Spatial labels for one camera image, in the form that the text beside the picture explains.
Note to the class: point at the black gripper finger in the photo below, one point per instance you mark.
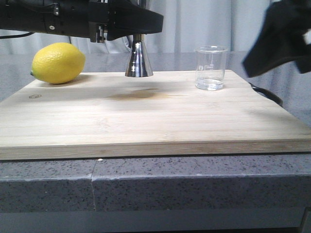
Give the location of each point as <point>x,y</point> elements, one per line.
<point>281,38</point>
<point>130,17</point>

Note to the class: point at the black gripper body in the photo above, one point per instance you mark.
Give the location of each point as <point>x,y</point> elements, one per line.
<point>77,18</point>

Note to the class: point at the steel double jigger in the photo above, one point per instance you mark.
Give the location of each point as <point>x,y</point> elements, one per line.
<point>139,64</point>

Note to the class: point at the clear glass beaker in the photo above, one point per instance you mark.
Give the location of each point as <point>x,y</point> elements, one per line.
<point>210,67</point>

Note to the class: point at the grey curtain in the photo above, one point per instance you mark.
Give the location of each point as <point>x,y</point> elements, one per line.
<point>188,24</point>

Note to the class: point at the yellow lemon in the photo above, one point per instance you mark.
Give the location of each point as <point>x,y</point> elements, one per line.
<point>58,63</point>

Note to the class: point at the wooden cutting board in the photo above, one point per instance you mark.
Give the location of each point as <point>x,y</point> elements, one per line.
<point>108,115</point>

